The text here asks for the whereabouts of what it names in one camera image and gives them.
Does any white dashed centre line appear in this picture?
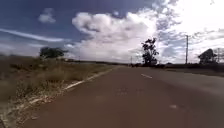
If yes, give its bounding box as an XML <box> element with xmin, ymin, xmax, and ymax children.
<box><xmin>140</xmin><ymin>73</ymin><xmax>180</xmax><ymax>110</ymax></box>

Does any tall dark tree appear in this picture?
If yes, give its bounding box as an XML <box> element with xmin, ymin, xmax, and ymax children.
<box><xmin>140</xmin><ymin>37</ymin><xmax>160</xmax><ymax>67</ymax></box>

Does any reddish asphalt road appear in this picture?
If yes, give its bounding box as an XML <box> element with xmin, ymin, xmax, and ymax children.
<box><xmin>19</xmin><ymin>64</ymin><xmax>224</xmax><ymax>128</ymax></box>

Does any bushy dark tree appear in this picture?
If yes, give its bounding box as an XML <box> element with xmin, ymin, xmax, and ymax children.
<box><xmin>39</xmin><ymin>46</ymin><xmax>68</xmax><ymax>60</ymax></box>

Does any utility pole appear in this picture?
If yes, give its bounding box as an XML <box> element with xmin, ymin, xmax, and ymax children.
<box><xmin>184</xmin><ymin>34</ymin><xmax>190</xmax><ymax>65</ymax></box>

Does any broad dark tree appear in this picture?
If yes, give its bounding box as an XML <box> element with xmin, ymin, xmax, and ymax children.
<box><xmin>197</xmin><ymin>48</ymin><xmax>218</xmax><ymax>65</ymax></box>

